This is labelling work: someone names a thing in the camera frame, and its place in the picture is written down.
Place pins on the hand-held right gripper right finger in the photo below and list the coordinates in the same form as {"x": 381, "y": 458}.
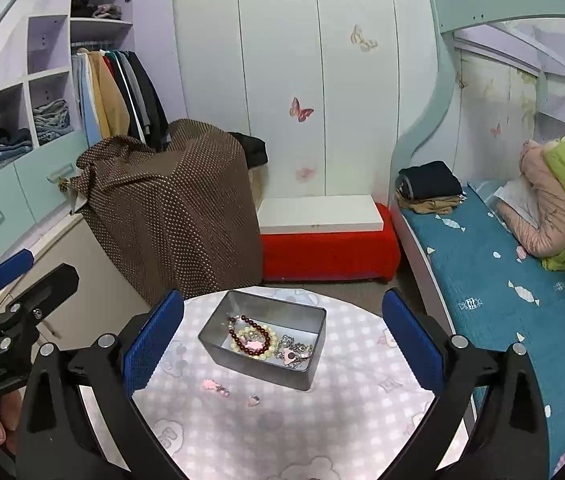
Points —
{"x": 412, "y": 340}

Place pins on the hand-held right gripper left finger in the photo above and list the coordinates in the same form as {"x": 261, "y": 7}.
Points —
{"x": 155, "y": 340}

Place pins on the pink silver charm clip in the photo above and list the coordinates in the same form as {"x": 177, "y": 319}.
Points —
{"x": 210, "y": 385}

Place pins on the grey metal tin box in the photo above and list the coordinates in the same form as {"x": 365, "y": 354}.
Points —
{"x": 257, "y": 372}

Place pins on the small pink charm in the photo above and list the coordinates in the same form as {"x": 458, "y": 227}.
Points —
{"x": 254, "y": 401}

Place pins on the white low cabinet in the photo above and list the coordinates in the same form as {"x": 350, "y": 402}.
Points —
{"x": 87, "y": 260}

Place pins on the teal printed bedsheet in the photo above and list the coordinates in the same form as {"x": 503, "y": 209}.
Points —
{"x": 502, "y": 320}

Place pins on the brown pinecone ornament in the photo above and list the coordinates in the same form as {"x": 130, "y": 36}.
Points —
{"x": 64, "y": 185}

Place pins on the red ottoman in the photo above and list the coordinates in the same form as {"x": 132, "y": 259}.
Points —
{"x": 327, "y": 257}

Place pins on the folded jeans stack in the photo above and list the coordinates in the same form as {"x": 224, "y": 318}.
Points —
{"x": 7, "y": 147}

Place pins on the brown dotted cloth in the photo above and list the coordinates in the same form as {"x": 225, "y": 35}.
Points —
{"x": 172, "y": 220}

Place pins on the folded tan clothes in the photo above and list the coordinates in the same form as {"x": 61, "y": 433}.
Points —
{"x": 432, "y": 206}

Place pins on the round table, checked cloth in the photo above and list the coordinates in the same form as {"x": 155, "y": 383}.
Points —
{"x": 272, "y": 440}

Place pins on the folded grey blue clothes stack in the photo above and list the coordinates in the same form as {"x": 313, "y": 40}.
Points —
{"x": 51, "y": 117}

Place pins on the folded black clothes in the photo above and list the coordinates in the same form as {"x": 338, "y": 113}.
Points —
{"x": 430, "y": 180}

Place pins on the white pillow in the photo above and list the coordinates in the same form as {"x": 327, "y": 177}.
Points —
{"x": 515, "y": 200}

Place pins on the pink padded jacket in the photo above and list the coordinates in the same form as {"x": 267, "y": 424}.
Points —
{"x": 545, "y": 210}

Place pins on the row of hanging clothes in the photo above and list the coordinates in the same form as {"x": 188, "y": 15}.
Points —
{"x": 117, "y": 95}

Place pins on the black garment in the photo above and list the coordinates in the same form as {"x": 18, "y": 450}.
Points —
{"x": 252, "y": 150}

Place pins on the purple white stair shelf cabinet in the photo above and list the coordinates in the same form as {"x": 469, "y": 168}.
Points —
{"x": 47, "y": 45}

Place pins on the small pink butterfly sticker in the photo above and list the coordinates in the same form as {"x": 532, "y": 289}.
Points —
{"x": 496, "y": 129}

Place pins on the dark folded clothes pile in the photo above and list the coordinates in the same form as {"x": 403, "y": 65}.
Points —
{"x": 95, "y": 10}

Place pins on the beige butterfly sticker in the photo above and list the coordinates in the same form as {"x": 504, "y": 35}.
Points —
{"x": 362, "y": 39}

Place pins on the white wardrobe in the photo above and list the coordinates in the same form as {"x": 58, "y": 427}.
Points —
{"x": 282, "y": 60}

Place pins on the mint green bunk bed frame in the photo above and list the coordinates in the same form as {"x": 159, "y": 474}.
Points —
{"x": 442, "y": 85}

